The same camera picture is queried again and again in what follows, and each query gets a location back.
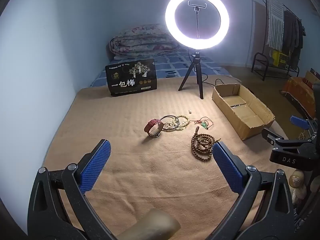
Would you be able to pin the folded floral quilt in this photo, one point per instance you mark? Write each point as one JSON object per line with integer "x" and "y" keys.
{"x": 140, "y": 42}

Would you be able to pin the orange covered box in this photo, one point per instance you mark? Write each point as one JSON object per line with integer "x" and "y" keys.
{"x": 297, "y": 92}

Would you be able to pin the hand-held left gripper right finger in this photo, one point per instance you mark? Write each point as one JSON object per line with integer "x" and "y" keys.
{"x": 226, "y": 165}

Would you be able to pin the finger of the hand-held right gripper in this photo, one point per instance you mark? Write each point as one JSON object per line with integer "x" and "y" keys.
{"x": 298, "y": 123}
{"x": 272, "y": 135}

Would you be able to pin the person's right hand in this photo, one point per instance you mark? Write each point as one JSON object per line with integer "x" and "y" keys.
{"x": 297, "y": 180}

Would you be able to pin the dark thin bangle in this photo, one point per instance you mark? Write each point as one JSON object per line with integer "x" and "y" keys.
{"x": 170, "y": 115}

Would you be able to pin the black printed snack bag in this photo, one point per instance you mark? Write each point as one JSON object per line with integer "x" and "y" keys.
{"x": 130, "y": 80}

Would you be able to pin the black metal clothes rack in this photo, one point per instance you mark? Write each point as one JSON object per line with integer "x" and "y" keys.
{"x": 260, "y": 65}

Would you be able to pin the brown cardboard box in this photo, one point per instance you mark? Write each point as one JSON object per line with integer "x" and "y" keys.
{"x": 252, "y": 127}

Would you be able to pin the black phone holder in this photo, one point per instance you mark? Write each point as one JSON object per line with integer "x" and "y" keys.
{"x": 197, "y": 8}

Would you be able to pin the black tripod stand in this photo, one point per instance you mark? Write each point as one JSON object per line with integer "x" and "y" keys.
{"x": 197, "y": 75}

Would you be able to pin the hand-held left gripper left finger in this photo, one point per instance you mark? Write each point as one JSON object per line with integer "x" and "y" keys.
{"x": 97, "y": 162}

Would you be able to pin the dark hanging clothes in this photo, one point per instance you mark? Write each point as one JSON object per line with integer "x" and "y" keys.
{"x": 293, "y": 37}

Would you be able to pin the yellow box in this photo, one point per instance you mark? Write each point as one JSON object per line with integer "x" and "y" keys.
{"x": 279, "y": 58}

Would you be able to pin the tan blanket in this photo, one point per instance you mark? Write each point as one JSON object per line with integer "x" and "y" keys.
{"x": 125, "y": 120}

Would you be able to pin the tan blurred object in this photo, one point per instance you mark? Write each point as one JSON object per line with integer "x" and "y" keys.
{"x": 150, "y": 225}

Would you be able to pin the white striped hanging towel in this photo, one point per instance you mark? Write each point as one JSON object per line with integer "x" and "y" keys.
{"x": 275, "y": 22}

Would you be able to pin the blue patterned bed sheet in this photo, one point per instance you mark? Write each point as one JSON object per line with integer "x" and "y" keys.
{"x": 170, "y": 65}

